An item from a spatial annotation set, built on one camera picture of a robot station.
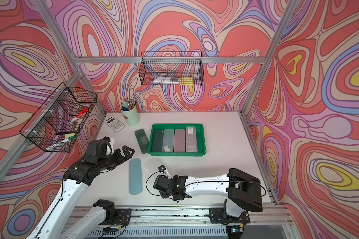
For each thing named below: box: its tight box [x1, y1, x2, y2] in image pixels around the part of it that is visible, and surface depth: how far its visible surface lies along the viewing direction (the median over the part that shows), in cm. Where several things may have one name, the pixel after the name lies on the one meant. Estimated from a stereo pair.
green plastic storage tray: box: [147, 123, 206, 157], surface depth 102 cm
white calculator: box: [104, 116, 126, 132], surface depth 113 cm
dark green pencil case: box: [151, 129, 165, 152], surface depth 103 cm
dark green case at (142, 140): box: [134, 128, 150, 155], surface depth 104 cm
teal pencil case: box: [128, 158, 143, 196], surface depth 88 cm
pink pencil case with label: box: [174, 128, 185, 153], surface depth 104 cm
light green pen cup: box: [120, 101, 141, 126], surface depth 109 cm
